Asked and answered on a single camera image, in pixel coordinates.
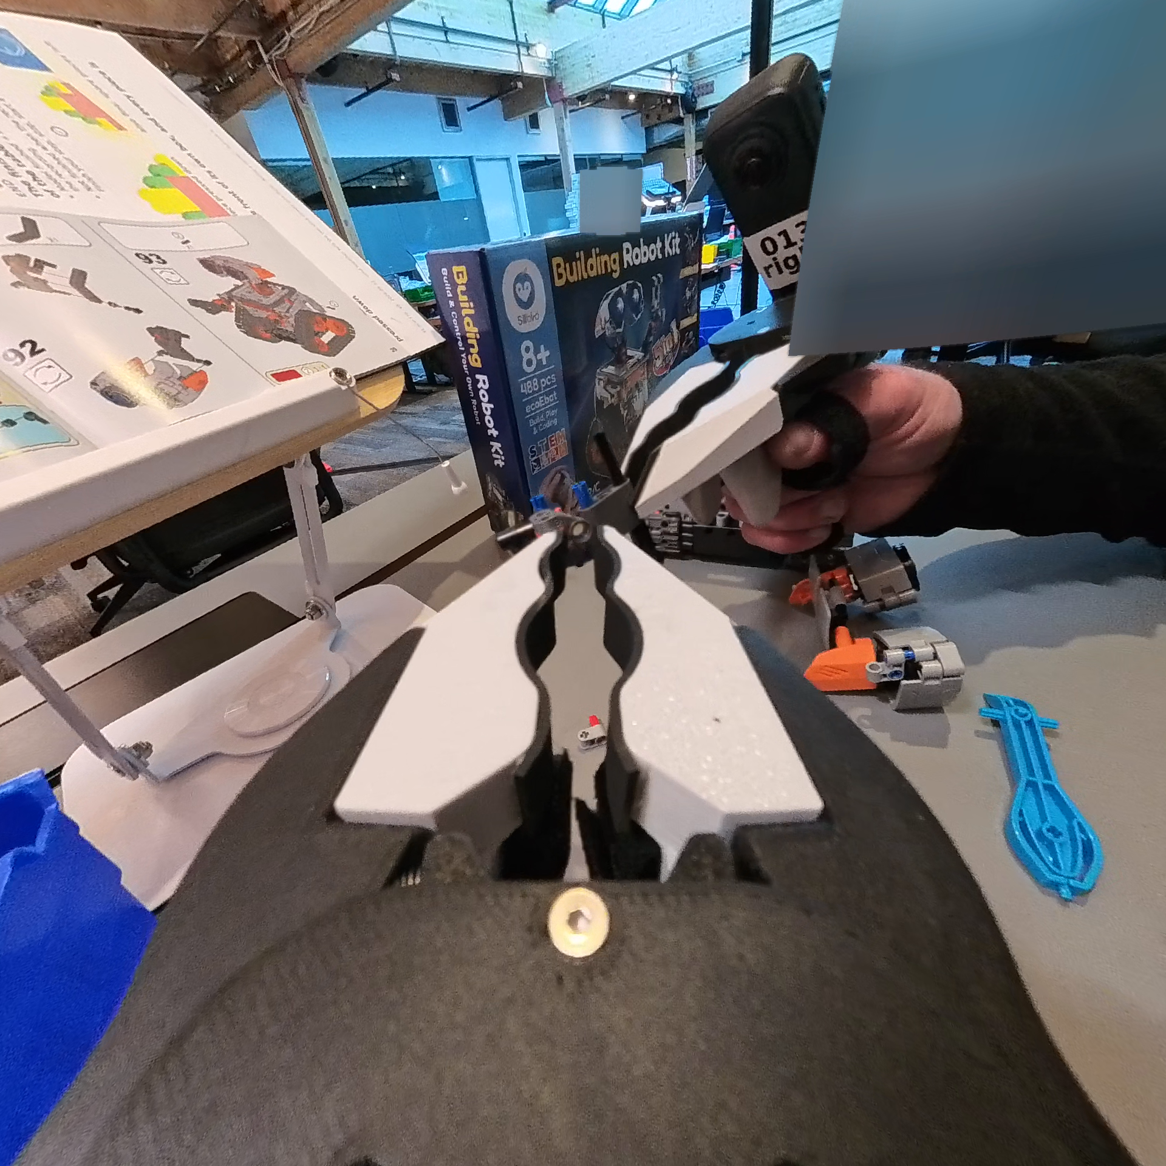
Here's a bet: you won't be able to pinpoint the blue plastic bin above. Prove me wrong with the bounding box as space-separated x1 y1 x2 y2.
0 769 159 1166

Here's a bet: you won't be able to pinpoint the small brick assembly blue pins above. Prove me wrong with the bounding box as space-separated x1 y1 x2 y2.
495 472 594 571

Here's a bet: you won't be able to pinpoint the blue robot kit box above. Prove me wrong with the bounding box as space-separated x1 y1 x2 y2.
426 211 706 540

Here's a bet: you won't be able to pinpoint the light blue plastic brick separator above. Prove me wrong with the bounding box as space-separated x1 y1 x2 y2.
980 692 1104 903

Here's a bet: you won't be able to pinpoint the person's right hand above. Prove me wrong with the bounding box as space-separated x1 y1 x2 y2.
723 369 966 558

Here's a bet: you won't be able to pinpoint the grey black orange brick assembly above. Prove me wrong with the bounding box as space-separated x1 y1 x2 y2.
788 537 920 640

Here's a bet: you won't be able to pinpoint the white wooden book stand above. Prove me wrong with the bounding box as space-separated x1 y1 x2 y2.
0 361 466 913

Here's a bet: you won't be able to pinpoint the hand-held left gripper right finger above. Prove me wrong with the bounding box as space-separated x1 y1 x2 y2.
580 530 827 881

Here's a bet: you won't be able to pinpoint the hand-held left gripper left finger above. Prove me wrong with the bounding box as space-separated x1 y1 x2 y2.
333 530 571 880

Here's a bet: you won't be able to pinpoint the person's right forearm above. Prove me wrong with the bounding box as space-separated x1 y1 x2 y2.
911 351 1166 549

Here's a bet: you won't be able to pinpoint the black office chair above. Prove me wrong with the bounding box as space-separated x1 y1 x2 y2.
88 461 345 640

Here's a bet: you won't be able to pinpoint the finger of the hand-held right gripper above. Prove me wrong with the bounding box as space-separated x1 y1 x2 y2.
632 355 810 530
621 355 745 479

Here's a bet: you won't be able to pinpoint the brick building instruction booklet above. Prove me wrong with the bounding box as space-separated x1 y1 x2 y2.
0 9 444 566

